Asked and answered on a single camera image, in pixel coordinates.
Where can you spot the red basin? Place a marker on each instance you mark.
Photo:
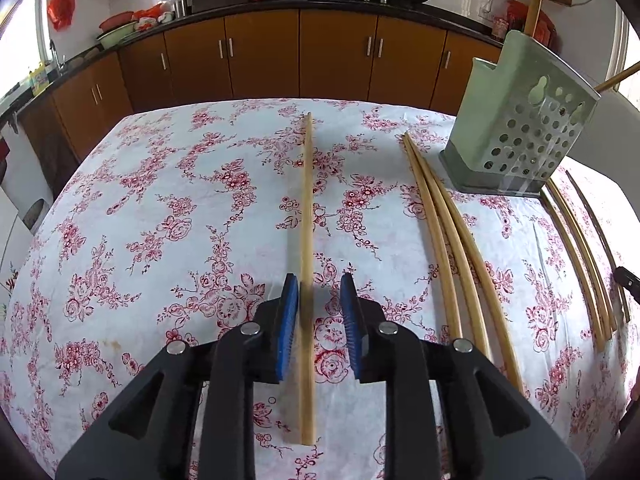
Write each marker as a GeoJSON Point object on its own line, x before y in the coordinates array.
{"type": "Point", "coordinates": [116, 21]}

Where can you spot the hanging red plastic bag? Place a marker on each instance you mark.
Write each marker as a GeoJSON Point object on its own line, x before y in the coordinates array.
{"type": "Point", "coordinates": [62, 10]}

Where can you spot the metal faucet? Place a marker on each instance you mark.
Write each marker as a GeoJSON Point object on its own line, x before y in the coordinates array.
{"type": "Point", "coordinates": [56, 55]}

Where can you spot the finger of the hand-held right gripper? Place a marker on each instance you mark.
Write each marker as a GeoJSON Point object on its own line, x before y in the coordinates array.
{"type": "Point", "coordinates": [627, 280]}

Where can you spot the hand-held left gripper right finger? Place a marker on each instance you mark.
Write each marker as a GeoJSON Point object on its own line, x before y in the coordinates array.
{"type": "Point", "coordinates": [350, 325]}

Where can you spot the dark red thermos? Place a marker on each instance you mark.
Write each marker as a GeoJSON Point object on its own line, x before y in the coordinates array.
{"type": "Point", "coordinates": [546, 27]}

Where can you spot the green perforated utensil holder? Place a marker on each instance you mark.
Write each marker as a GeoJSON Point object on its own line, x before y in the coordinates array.
{"type": "Point", "coordinates": [520, 125]}

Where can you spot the red patterned canister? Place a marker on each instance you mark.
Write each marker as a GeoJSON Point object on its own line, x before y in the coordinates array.
{"type": "Point", "coordinates": [501, 27]}

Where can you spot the large red plastic bag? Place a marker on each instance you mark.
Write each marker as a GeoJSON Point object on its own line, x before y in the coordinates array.
{"type": "Point", "coordinates": [517, 10]}

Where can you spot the window beside thermoses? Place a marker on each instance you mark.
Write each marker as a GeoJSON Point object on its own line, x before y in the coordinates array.
{"type": "Point", "coordinates": [629, 45]}

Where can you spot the black kitchen countertop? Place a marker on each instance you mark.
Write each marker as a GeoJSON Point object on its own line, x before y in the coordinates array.
{"type": "Point", "coordinates": [300, 3]}

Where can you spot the window beside sink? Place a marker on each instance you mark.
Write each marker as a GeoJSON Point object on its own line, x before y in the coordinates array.
{"type": "Point", "coordinates": [25, 30]}

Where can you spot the white appliance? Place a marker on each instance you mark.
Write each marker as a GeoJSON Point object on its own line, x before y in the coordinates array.
{"type": "Point", "coordinates": [20, 210]}

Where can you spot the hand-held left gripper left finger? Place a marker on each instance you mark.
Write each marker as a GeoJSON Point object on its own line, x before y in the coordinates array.
{"type": "Point", "coordinates": [289, 325]}

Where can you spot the steel cup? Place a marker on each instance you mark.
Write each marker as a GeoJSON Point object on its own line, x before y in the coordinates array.
{"type": "Point", "coordinates": [181, 8]}

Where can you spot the green basin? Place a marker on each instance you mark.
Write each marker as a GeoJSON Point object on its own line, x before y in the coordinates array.
{"type": "Point", "coordinates": [115, 37]}

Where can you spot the floral red white tablecloth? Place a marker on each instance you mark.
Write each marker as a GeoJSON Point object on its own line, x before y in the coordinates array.
{"type": "Point", "coordinates": [175, 260]}

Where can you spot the yellow detergent bottle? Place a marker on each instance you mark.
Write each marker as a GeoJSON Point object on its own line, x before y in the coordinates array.
{"type": "Point", "coordinates": [40, 82]}

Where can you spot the orange plastic bag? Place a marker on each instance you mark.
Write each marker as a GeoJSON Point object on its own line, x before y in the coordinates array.
{"type": "Point", "coordinates": [150, 12]}

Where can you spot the wooden base cabinets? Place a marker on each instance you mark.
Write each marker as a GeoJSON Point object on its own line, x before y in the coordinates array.
{"type": "Point", "coordinates": [260, 55]}

